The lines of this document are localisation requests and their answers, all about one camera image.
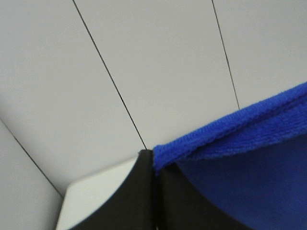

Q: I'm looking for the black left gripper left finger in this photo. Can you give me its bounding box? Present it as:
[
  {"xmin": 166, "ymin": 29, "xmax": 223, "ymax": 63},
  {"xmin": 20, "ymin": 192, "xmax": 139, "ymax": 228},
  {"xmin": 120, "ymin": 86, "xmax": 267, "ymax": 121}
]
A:
[{"xmin": 71, "ymin": 149, "xmax": 156, "ymax": 230}]

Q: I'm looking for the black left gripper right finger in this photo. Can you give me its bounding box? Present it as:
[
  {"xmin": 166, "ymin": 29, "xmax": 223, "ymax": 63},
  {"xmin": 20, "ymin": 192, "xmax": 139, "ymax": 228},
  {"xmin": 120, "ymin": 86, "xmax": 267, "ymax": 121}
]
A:
[{"xmin": 157, "ymin": 164, "xmax": 234, "ymax": 230}]

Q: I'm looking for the blue microfibre towel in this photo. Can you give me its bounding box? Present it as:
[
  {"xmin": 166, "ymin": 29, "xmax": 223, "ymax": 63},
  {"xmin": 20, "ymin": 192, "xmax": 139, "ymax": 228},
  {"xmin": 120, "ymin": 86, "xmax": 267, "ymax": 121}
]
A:
[{"xmin": 153, "ymin": 83, "xmax": 307, "ymax": 230}]

